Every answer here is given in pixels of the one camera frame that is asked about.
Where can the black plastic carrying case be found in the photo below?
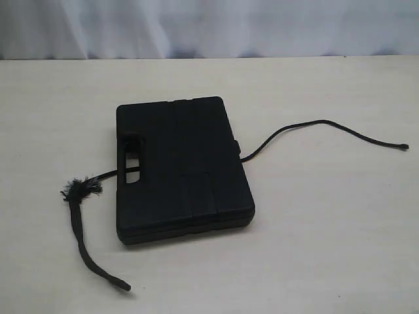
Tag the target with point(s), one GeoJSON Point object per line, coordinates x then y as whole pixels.
{"type": "Point", "coordinates": [178, 171]}

